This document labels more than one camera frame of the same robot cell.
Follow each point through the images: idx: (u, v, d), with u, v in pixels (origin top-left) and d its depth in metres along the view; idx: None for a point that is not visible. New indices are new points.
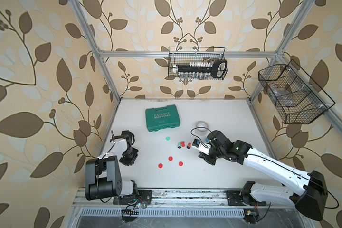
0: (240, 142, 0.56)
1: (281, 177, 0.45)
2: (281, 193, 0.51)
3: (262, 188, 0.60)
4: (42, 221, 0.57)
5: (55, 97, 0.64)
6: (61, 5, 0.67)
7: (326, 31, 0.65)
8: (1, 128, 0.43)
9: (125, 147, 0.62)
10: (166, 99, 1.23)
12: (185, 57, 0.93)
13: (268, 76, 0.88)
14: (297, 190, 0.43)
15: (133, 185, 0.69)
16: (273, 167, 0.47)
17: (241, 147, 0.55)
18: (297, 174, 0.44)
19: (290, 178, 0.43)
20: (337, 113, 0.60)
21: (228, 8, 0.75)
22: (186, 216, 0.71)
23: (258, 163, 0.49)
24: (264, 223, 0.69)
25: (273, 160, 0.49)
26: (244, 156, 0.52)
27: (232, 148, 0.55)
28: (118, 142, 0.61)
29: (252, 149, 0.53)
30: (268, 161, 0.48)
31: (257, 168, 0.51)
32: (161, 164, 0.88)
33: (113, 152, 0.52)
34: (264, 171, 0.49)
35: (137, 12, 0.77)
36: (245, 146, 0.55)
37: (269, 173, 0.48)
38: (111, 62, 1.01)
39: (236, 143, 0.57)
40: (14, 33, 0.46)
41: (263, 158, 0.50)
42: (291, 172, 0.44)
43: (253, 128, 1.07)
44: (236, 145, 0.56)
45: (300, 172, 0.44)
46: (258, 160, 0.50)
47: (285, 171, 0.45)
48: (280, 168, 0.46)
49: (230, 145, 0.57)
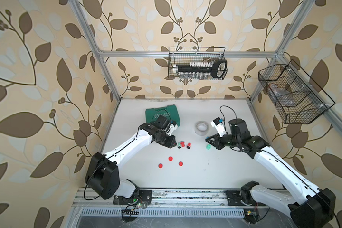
0: (259, 138, 0.56)
1: (287, 182, 0.44)
2: (281, 199, 0.51)
3: (264, 190, 0.60)
4: (42, 221, 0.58)
5: (55, 97, 0.64)
6: (61, 5, 0.67)
7: (326, 31, 0.65)
8: (1, 128, 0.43)
9: (141, 148, 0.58)
10: (166, 99, 1.23)
12: (185, 57, 0.93)
13: (268, 76, 0.88)
14: (299, 198, 0.42)
15: (135, 189, 0.67)
16: (282, 169, 0.46)
17: (257, 142, 0.55)
18: (305, 183, 0.42)
19: (296, 185, 0.43)
20: (336, 113, 0.60)
21: (228, 9, 0.75)
22: (186, 216, 0.71)
23: (268, 162, 0.49)
24: (264, 222, 0.69)
25: (285, 163, 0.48)
26: (258, 149, 0.52)
27: (249, 141, 0.55)
28: (138, 142, 0.53)
29: (268, 147, 0.53)
30: (280, 163, 0.48)
31: (267, 166, 0.50)
32: (161, 164, 0.88)
33: (123, 152, 0.47)
34: (272, 172, 0.49)
35: (137, 12, 0.77)
36: (262, 142, 0.54)
37: (277, 174, 0.47)
38: (111, 62, 1.01)
39: (254, 137, 0.57)
40: (14, 33, 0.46)
41: (275, 159, 0.49)
42: (300, 180, 0.43)
43: (253, 128, 1.07)
44: (253, 139, 0.56)
45: (309, 183, 0.42)
46: (270, 158, 0.49)
47: (294, 176, 0.44)
48: (290, 174, 0.45)
49: (249, 137, 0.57)
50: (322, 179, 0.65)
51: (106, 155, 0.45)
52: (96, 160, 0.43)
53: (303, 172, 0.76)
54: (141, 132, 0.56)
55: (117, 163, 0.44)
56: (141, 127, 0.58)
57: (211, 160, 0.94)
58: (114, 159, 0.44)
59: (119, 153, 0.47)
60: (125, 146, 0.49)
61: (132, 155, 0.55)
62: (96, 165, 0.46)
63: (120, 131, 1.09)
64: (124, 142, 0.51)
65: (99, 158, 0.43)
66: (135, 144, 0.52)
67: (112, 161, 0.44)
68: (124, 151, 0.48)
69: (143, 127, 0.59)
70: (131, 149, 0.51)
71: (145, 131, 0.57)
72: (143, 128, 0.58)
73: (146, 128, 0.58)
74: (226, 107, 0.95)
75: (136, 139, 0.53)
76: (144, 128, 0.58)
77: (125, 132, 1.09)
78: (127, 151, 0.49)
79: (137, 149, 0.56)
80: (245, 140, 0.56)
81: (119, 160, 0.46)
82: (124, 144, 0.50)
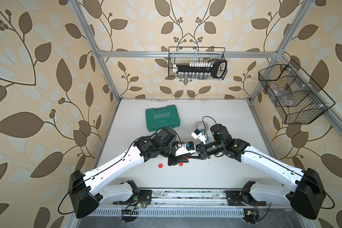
0: (240, 140, 0.59)
1: (275, 174, 0.47)
2: (279, 192, 0.51)
3: (261, 187, 0.61)
4: (42, 221, 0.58)
5: (55, 97, 0.64)
6: (61, 5, 0.67)
7: (326, 31, 0.65)
8: (2, 128, 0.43)
9: (130, 168, 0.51)
10: (166, 99, 1.23)
12: (185, 57, 0.93)
13: (268, 76, 0.88)
14: (289, 186, 0.44)
15: (133, 192, 0.64)
16: (269, 164, 0.48)
17: (239, 145, 0.57)
18: (290, 170, 0.45)
19: (283, 174, 0.45)
20: (336, 113, 0.60)
21: (228, 8, 0.75)
22: (186, 216, 0.71)
23: (253, 160, 0.52)
24: (264, 222, 0.69)
25: (268, 156, 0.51)
26: (242, 152, 0.54)
27: (232, 146, 0.58)
28: (124, 164, 0.46)
29: (250, 147, 0.55)
30: (264, 158, 0.50)
31: (253, 165, 0.53)
32: (161, 164, 0.88)
33: (101, 177, 0.42)
34: (260, 168, 0.51)
35: (137, 12, 0.77)
36: (243, 144, 0.57)
37: (264, 169, 0.50)
38: (111, 62, 1.01)
39: (236, 140, 0.60)
40: (14, 33, 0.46)
41: (259, 155, 0.52)
42: (286, 169, 0.46)
43: (253, 128, 1.07)
44: (234, 143, 0.59)
45: (293, 169, 0.45)
46: (253, 156, 0.52)
47: (279, 167, 0.47)
48: (275, 165, 0.47)
49: (231, 141, 0.63)
50: (322, 179, 0.65)
51: (84, 175, 0.42)
52: (74, 179, 0.41)
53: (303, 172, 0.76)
54: (132, 150, 0.49)
55: (90, 189, 0.40)
56: (135, 144, 0.51)
57: (211, 160, 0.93)
58: (88, 183, 0.40)
59: (99, 175, 0.42)
60: (109, 166, 0.44)
61: (118, 175, 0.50)
62: (72, 184, 0.44)
63: (120, 131, 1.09)
64: (111, 160, 0.46)
65: (78, 177, 0.41)
66: (120, 166, 0.45)
67: (86, 186, 0.40)
68: (104, 175, 0.43)
69: (137, 143, 0.51)
70: (113, 172, 0.44)
71: (137, 150, 0.49)
72: (136, 146, 0.50)
73: (140, 145, 0.50)
74: (209, 117, 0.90)
75: (123, 160, 0.46)
76: (137, 145, 0.50)
77: (126, 132, 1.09)
78: (107, 175, 0.43)
79: (123, 171, 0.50)
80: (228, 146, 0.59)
81: (94, 185, 0.41)
82: (109, 164, 0.45)
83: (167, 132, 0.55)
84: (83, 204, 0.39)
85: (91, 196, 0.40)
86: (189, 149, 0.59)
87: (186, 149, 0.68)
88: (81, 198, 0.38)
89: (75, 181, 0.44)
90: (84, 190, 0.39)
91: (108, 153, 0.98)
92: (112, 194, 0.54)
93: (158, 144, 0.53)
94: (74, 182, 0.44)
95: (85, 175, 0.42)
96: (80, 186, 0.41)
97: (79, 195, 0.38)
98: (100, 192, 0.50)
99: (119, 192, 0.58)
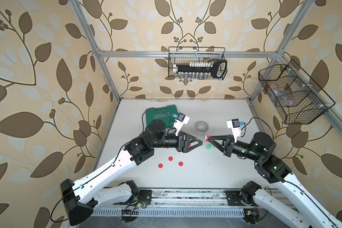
0: (281, 162, 0.50)
1: (312, 217, 0.42)
2: (293, 218, 0.51)
3: (270, 199, 0.59)
4: (42, 221, 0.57)
5: (55, 97, 0.64)
6: (61, 5, 0.67)
7: (326, 31, 0.65)
8: (1, 128, 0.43)
9: (123, 173, 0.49)
10: (166, 99, 1.23)
12: (185, 57, 0.93)
13: (268, 76, 0.88)
14: None
15: (132, 192, 0.64)
16: (309, 204, 0.43)
17: (279, 169, 0.48)
18: (332, 222, 0.40)
19: (324, 223, 0.40)
20: (336, 113, 0.60)
21: (228, 8, 0.75)
22: (186, 216, 0.71)
23: (292, 193, 0.45)
24: (263, 222, 0.69)
25: (310, 195, 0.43)
26: (281, 179, 0.46)
27: (270, 166, 0.49)
28: (114, 170, 0.44)
29: (290, 175, 0.47)
30: (305, 196, 0.44)
31: (285, 194, 0.47)
32: (161, 164, 0.88)
33: (91, 185, 0.41)
34: (291, 200, 0.46)
35: (137, 12, 0.77)
36: (283, 168, 0.48)
37: (298, 205, 0.45)
38: (111, 62, 1.01)
39: (276, 161, 0.50)
40: (14, 33, 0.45)
41: (300, 191, 0.45)
42: (327, 217, 0.41)
43: (253, 128, 1.07)
44: (274, 164, 0.49)
45: (336, 222, 0.41)
46: (294, 190, 0.45)
47: (320, 213, 0.42)
48: (316, 209, 0.42)
49: (269, 160, 0.51)
50: (323, 179, 0.65)
51: (73, 185, 0.41)
52: (64, 188, 0.40)
53: (303, 172, 0.76)
54: (122, 155, 0.47)
55: (79, 199, 0.39)
56: (125, 147, 0.48)
57: (211, 160, 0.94)
58: (77, 193, 0.39)
59: (88, 184, 0.41)
60: (99, 173, 0.43)
61: (110, 181, 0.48)
62: (63, 194, 0.43)
63: (120, 131, 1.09)
64: (102, 166, 0.44)
65: (67, 186, 0.40)
66: (110, 173, 0.44)
67: (75, 195, 0.39)
68: (93, 183, 0.41)
69: (127, 147, 0.48)
70: (103, 179, 0.43)
71: (127, 155, 0.47)
72: (126, 149, 0.48)
73: (131, 149, 0.48)
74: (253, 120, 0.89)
75: (113, 166, 0.45)
76: (128, 149, 0.48)
77: (126, 132, 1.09)
78: (97, 182, 0.42)
79: (114, 176, 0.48)
80: (264, 164, 0.50)
81: (84, 194, 0.40)
82: (99, 170, 0.43)
83: (152, 129, 0.46)
84: (74, 212, 0.39)
85: (81, 205, 0.41)
86: (181, 120, 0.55)
87: (181, 122, 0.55)
88: (70, 208, 0.37)
89: (65, 191, 0.43)
90: (73, 200, 0.38)
91: (108, 153, 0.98)
92: (109, 197, 0.54)
93: (149, 146, 0.50)
94: (64, 191, 0.43)
95: (74, 184, 0.41)
96: (72, 194, 0.39)
97: (68, 205, 0.37)
98: (96, 196, 0.50)
99: (118, 194, 0.58)
